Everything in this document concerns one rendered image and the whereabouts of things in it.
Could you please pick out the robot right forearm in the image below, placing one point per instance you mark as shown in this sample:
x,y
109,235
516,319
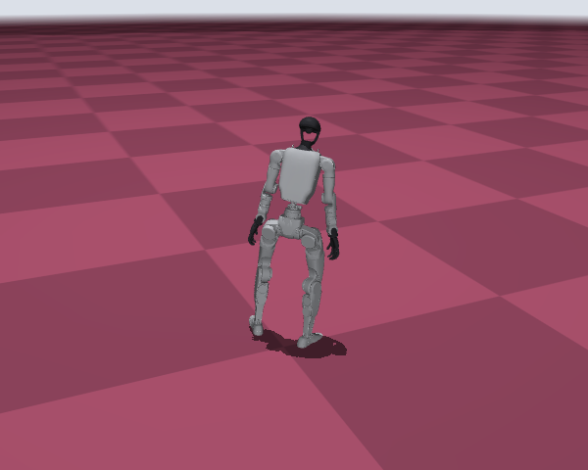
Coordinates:
x,y
330,215

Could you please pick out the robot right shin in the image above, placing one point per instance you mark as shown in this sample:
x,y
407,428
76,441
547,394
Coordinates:
x,y
310,305

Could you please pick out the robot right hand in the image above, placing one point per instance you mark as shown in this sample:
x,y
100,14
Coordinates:
x,y
334,244

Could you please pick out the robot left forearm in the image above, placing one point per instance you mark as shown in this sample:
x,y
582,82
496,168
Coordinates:
x,y
264,204

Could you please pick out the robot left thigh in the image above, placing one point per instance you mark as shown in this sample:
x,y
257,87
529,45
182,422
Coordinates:
x,y
267,245

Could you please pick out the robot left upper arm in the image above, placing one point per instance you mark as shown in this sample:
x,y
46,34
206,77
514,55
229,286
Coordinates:
x,y
275,160

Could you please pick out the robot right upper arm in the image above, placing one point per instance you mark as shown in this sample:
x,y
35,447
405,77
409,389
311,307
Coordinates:
x,y
328,166

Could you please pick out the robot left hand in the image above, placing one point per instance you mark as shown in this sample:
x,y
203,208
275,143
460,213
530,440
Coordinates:
x,y
254,228

